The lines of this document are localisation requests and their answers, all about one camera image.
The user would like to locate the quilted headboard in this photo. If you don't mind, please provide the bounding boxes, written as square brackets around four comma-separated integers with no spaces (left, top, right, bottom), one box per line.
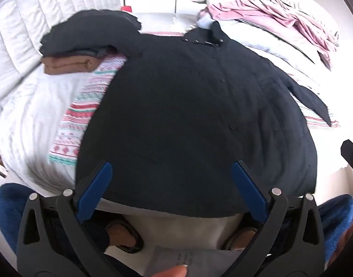
[0,0,123,110]

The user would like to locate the person's foot in sandal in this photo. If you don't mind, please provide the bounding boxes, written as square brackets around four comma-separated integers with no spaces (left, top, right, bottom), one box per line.
[105,219,145,254]
[223,226,258,251]

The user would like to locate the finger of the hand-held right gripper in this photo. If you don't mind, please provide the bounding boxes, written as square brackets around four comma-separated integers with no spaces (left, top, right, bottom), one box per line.
[340,140,353,184]

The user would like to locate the bed with pale sheet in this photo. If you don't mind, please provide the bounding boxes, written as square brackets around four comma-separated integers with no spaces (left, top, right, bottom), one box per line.
[0,12,353,198]

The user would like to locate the person's left foot in sandal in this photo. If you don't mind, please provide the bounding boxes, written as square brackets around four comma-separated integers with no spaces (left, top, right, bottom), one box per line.
[105,219,145,254]

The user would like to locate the person's left leg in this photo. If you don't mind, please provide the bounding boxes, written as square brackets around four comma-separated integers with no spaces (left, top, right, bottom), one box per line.
[0,183,31,256]

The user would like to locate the large black coat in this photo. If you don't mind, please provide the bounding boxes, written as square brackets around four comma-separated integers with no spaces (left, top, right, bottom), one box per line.
[75,21,332,218]

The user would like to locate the person's left hand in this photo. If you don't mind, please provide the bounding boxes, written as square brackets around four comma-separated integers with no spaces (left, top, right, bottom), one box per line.
[155,264,190,277]

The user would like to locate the pink and grey duvet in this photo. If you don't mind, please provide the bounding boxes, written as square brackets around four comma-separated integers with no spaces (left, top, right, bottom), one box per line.
[190,0,341,70]

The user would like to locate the folded brown garment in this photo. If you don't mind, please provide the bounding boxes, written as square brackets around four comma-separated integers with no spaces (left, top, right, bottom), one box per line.
[40,54,104,75]

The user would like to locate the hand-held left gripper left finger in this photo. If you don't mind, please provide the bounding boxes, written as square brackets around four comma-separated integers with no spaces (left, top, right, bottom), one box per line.
[16,160,128,277]

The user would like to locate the folded black garment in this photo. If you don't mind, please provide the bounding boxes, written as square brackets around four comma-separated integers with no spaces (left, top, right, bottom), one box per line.
[40,9,143,59]

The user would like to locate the red green patterned blanket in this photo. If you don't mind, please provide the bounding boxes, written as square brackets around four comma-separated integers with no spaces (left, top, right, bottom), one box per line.
[48,30,341,166]

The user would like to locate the person's right foot in sandal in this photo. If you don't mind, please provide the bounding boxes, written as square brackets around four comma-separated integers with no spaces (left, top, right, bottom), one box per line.
[223,226,258,251]

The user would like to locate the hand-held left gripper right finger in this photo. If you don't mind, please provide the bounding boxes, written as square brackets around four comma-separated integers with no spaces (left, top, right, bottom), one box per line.
[220,160,334,277]

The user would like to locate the white paper sheet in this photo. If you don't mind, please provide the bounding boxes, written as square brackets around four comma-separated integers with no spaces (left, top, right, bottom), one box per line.
[143,245,244,277]

